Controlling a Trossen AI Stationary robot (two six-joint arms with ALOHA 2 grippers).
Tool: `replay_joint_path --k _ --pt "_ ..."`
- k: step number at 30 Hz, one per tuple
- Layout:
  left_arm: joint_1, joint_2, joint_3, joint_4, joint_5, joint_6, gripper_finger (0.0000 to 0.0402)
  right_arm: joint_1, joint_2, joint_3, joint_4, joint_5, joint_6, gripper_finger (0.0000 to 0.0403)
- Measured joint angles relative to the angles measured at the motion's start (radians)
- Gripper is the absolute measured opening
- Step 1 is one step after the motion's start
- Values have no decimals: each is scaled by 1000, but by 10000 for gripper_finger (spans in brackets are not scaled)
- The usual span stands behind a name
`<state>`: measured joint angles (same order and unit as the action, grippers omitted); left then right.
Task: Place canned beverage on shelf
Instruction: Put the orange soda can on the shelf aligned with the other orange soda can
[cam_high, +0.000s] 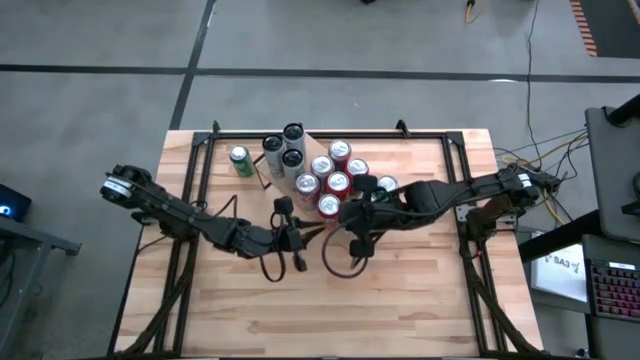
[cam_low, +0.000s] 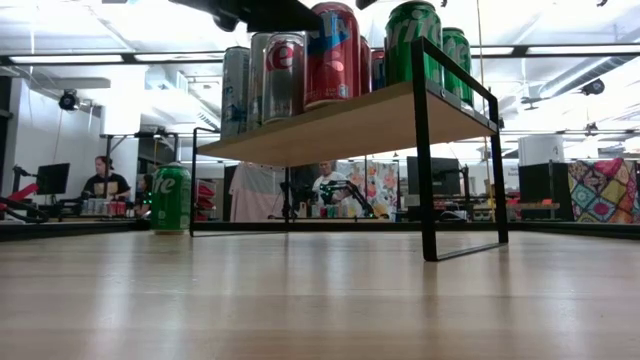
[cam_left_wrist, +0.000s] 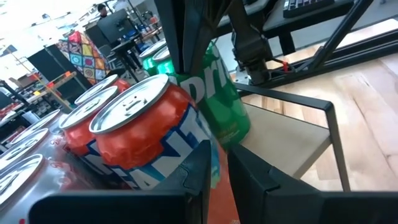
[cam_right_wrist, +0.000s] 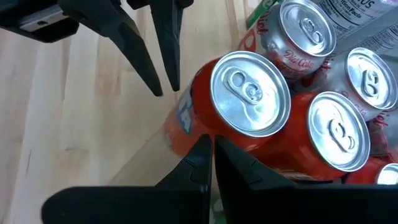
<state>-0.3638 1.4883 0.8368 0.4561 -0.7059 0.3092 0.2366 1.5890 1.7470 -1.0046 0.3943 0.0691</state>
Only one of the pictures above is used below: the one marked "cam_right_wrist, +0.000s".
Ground tall can black lid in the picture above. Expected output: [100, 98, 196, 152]
[312, 0, 396, 41]

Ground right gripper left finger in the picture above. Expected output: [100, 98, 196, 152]
[40, 133, 214, 224]

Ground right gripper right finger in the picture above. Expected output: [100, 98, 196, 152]
[214, 134, 398, 224]

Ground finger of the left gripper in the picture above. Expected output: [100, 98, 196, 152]
[58, 0, 164, 98]
[150, 0, 183, 93]

